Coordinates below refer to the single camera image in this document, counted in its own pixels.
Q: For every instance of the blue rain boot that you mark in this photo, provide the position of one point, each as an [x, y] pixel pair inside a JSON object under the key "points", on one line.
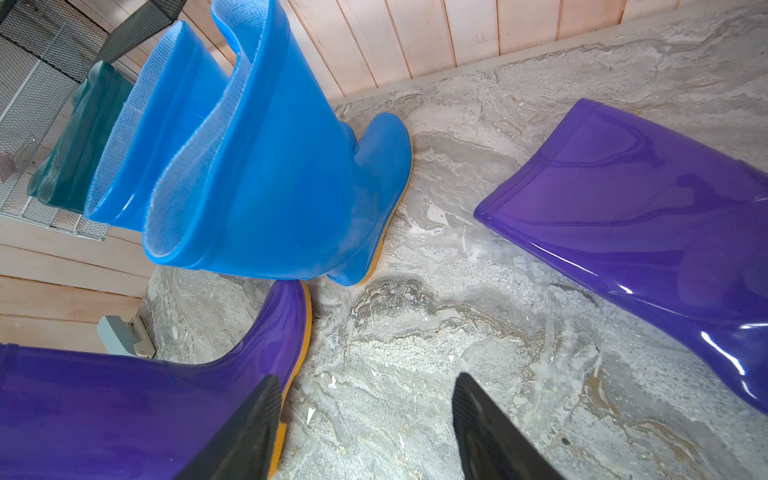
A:
{"points": [[272, 184], [177, 88]]}

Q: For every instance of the standing purple rain boot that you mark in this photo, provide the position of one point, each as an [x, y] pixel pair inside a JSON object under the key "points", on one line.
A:
{"points": [[76, 415]]}

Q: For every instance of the white wire mesh shelf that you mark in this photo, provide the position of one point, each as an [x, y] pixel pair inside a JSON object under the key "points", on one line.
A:
{"points": [[35, 108]]}

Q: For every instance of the black wire mesh basket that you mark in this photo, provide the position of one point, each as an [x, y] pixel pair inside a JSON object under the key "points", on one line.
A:
{"points": [[62, 36]]}

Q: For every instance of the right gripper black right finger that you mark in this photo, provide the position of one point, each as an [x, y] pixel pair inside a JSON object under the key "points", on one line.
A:
{"points": [[490, 446]]}

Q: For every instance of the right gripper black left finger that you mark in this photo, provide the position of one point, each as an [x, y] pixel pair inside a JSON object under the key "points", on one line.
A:
{"points": [[243, 447]]}

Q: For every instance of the grey-green wall socket box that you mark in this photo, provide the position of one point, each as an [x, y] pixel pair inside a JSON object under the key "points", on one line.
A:
{"points": [[125, 338]]}

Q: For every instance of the lying purple rain boot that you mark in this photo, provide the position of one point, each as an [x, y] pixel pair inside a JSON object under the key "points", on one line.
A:
{"points": [[662, 226]]}

